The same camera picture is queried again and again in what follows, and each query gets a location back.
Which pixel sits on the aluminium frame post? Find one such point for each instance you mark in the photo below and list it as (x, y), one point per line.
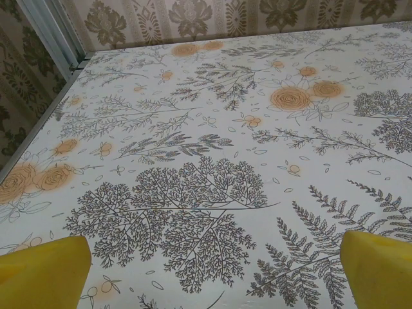
(56, 32)

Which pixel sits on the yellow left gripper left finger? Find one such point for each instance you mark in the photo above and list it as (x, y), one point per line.
(42, 277)

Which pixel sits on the aluminium table side rail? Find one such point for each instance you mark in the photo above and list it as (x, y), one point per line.
(38, 126)

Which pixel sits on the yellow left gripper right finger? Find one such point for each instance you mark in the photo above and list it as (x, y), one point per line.
(380, 273)

